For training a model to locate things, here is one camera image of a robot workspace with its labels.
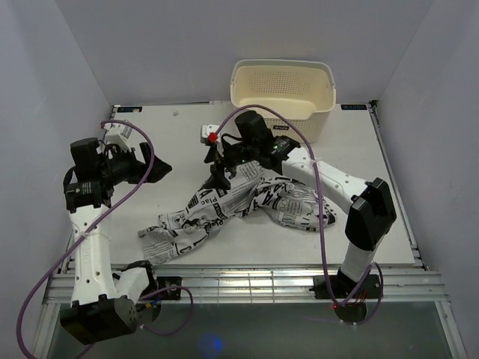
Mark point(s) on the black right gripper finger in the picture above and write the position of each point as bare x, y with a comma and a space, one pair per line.
217, 179
212, 154

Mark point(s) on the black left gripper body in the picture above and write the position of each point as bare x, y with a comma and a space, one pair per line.
124, 167

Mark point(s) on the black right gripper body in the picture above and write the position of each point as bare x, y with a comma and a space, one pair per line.
238, 154

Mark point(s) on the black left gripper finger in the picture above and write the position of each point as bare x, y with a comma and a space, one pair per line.
147, 153
159, 170

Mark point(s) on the newspaper print trousers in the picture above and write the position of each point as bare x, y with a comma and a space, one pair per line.
264, 219

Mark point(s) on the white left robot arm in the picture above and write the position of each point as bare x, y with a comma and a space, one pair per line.
104, 306

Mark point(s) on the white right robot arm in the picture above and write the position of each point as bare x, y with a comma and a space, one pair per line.
368, 205

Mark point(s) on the blue label sticker left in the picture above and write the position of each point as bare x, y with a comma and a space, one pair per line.
129, 109

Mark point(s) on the blue label sticker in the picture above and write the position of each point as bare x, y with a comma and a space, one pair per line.
129, 109
353, 107

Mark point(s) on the cream perforated plastic basket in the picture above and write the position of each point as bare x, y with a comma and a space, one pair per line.
303, 92

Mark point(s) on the blue label sticker right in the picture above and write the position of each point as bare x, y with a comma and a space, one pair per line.
353, 107

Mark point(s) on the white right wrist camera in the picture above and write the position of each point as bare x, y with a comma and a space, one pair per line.
209, 135

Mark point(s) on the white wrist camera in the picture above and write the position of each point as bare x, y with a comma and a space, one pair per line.
119, 134
209, 135

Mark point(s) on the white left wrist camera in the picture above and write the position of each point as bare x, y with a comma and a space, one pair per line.
119, 134

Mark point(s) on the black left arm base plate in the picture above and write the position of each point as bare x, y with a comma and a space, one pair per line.
172, 292

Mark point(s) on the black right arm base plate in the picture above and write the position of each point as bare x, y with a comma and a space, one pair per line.
369, 289

